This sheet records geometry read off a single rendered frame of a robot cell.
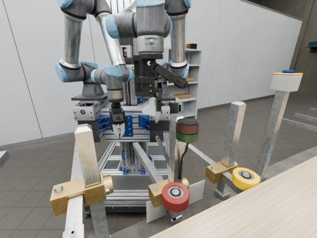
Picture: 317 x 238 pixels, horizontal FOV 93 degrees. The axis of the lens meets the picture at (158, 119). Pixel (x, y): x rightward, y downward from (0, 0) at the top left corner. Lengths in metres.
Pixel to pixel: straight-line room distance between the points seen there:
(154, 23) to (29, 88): 2.74
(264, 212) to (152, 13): 0.57
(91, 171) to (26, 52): 2.72
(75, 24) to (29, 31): 2.07
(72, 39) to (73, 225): 0.87
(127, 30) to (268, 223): 0.66
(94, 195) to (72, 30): 0.82
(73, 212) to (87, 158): 0.11
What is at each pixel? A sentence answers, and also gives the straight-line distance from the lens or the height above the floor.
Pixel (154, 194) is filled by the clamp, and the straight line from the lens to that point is 0.53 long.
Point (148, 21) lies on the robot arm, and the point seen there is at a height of 1.35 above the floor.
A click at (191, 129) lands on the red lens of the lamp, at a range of 0.38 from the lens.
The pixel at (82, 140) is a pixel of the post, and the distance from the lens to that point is 0.37.
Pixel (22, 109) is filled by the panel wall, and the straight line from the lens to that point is 3.13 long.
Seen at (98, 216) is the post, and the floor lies 0.86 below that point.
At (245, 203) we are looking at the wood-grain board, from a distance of 0.52.
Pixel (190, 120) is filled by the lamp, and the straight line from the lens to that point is 0.41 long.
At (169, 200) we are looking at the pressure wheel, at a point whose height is 0.91.
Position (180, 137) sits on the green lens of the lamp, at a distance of 0.40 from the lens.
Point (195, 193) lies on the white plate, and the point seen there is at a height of 0.75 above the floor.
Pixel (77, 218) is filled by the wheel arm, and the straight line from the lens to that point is 0.40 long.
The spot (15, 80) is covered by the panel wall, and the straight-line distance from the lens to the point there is 3.07.
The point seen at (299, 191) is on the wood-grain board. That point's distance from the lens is 0.65.
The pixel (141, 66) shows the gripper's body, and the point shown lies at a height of 1.25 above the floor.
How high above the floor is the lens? 1.25
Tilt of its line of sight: 20 degrees down
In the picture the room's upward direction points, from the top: straight up
